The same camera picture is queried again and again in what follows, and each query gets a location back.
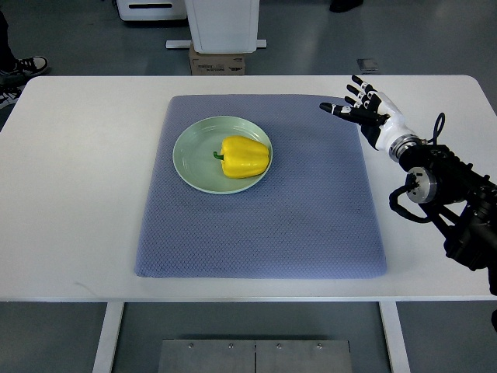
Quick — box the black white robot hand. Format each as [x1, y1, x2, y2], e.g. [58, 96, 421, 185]
[319, 75, 422, 162]

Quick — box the yellow bell pepper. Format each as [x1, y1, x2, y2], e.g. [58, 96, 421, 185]
[213, 135, 269, 179]

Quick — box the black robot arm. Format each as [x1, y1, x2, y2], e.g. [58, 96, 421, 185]
[389, 113, 496, 295]

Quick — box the grey floor outlet plate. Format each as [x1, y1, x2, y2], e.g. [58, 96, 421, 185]
[356, 58, 380, 72]

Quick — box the light green plate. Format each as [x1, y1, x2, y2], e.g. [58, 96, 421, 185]
[172, 116, 273, 194]

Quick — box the blue textured mat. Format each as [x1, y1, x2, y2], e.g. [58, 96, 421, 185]
[134, 95, 387, 279]

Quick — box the black shoe top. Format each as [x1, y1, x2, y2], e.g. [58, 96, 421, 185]
[329, 0, 363, 13]

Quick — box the cardboard box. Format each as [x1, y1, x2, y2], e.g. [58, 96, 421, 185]
[189, 44, 245, 76]

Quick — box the right white table leg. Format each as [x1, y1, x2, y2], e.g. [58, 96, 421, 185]
[379, 301, 411, 373]

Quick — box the white table leg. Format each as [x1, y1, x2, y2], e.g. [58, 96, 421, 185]
[92, 302, 124, 373]
[379, 301, 411, 373]

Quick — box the white appliance with slot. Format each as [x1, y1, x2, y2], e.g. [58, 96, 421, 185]
[116, 0, 187, 21]

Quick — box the white table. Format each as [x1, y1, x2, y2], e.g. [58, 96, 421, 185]
[1, 75, 490, 302]

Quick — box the black white sneaker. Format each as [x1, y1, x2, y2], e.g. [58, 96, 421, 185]
[1, 56, 49, 85]

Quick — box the left white table leg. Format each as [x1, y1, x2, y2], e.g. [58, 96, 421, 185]
[92, 302, 124, 373]

